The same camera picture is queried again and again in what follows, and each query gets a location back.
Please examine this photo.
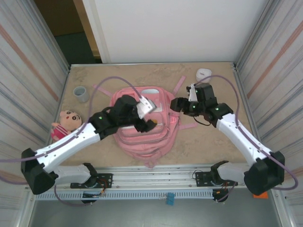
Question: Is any pink student backpack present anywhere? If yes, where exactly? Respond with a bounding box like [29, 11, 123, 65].
[93, 75, 197, 168]

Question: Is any white square alarm clock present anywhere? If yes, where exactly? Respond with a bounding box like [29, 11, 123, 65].
[195, 68, 213, 83]

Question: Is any grey plastic cup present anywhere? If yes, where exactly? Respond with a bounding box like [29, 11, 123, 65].
[73, 86, 90, 103]

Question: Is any cartoon boy plush doll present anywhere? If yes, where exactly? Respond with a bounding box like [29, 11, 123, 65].
[51, 110, 83, 142]

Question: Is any blue connector block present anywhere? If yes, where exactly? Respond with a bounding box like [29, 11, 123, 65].
[165, 192, 176, 206]

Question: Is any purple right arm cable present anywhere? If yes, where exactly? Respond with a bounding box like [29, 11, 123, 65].
[193, 74, 298, 203]

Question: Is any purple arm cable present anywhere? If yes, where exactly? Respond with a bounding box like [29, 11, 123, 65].
[193, 74, 298, 203]
[0, 76, 146, 207]

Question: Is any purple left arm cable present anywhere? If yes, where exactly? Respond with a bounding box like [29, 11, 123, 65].
[0, 76, 146, 207]

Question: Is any aluminium table edge rail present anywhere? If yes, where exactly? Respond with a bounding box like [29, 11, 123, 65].
[70, 61, 237, 67]

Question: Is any aluminium mounting rail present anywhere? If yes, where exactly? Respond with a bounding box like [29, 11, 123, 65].
[26, 165, 284, 191]

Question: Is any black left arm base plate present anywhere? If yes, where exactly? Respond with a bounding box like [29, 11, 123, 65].
[70, 173, 113, 189]

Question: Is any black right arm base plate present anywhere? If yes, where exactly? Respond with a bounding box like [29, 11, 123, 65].
[195, 171, 238, 188]

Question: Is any grey slotted cable duct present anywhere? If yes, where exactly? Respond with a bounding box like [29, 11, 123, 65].
[35, 190, 215, 201]

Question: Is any tan wooden door frame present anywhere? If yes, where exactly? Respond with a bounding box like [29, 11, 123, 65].
[72, 0, 101, 59]

